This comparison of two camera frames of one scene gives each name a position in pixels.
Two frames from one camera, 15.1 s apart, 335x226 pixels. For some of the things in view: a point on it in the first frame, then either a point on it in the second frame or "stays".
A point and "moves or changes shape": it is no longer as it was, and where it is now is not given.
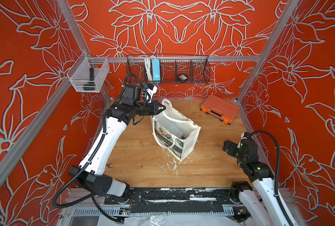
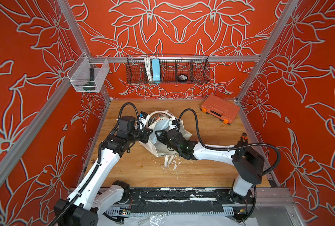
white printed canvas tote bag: [182, 147] moves or changes shape
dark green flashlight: [91, 84] stays
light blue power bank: [156, 69] stays
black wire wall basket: [178, 69] stays
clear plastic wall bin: [87, 74] stays
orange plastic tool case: [222, 108] stays
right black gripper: [234, 147] to [163, 136]
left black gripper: [155, 111] to [146, 133]
